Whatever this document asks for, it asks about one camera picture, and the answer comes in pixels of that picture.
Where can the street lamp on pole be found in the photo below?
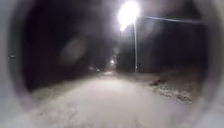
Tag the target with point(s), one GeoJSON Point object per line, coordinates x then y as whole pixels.
{"type": "Point", "coordinates": [135, 50]}

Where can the grey paved path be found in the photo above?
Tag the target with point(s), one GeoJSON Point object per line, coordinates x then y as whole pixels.
{"type": "Point", "coordinates": [110, 103]}

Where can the leaf-strewn grass verge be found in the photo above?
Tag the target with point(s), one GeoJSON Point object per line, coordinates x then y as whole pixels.
{"type": "Point", "coordinates": [56, 88]}
{"type": "Point", "coordinates": [173, 85]}

